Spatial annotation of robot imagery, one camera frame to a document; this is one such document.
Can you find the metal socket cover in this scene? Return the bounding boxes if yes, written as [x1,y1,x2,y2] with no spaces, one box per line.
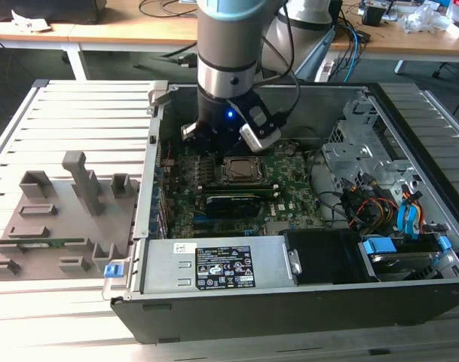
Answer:
[219,155,268,186]

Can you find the CPU socket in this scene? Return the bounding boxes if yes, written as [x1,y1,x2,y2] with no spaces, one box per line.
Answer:
[217,153,270,186]

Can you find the green RAM stick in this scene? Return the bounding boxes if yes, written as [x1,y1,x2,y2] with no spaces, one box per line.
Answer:
[200,183,280,198]
[0,236,86,250]

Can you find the black graphics card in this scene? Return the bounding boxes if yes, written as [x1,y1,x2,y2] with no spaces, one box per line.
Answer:
[204,194,262,219]

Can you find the green motherboard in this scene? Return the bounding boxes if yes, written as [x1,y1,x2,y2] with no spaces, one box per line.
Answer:
[159,137,330,241]

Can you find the white power strip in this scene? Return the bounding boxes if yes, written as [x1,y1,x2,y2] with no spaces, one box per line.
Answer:
[314,60,335,83]

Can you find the metal drive cage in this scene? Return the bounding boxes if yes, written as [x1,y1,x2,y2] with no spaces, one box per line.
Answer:
[321,96,447,237]

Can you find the silver power supply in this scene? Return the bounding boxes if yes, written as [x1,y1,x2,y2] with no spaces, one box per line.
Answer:
[139,236,304,299]

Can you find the black plastic shroud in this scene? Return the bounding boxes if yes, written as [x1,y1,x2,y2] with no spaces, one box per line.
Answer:
[283,229,366,287]

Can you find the blue case latch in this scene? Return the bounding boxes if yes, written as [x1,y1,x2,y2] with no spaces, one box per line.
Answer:
[103,263,124,280]

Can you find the grey parts rack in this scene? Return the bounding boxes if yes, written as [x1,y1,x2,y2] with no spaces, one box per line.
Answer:
[0,150,142,282]

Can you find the black PC case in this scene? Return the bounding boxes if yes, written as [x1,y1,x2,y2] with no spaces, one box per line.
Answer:
[102,81,459,345]

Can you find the small black box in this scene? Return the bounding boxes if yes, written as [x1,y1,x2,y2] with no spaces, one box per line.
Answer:
[360,3,387,27]

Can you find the hard disk in blue carrier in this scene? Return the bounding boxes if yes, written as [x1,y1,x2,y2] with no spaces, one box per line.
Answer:
[359,233,458,284]

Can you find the black bag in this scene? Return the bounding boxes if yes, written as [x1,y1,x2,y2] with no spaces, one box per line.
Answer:
[0,0,102,26]

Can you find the white paper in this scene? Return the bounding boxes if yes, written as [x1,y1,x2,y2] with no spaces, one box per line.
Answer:
[10,9,53,34]

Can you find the clear plastic bags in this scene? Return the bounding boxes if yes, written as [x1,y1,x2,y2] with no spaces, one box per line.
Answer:
[396,2,451,35]

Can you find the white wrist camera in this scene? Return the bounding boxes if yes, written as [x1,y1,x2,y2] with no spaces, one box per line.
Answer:
[239,122,283,153]

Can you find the black camera bracket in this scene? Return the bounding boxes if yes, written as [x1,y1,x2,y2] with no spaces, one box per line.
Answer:
[228,98,283,137]

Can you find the black camera cable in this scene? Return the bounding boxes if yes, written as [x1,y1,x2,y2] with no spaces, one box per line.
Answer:
[261,0,301,125]

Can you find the black wire bundle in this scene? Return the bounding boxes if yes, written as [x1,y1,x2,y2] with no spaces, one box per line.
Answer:
[306,126,360,231]

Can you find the orange yellow wire bundle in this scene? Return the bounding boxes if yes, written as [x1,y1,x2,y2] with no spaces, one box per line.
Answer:
[355,195,402,229]

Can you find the blue flat wire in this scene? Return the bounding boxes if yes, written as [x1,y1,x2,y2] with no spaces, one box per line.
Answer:
[404,191,423,242]
[396,196,413,242]

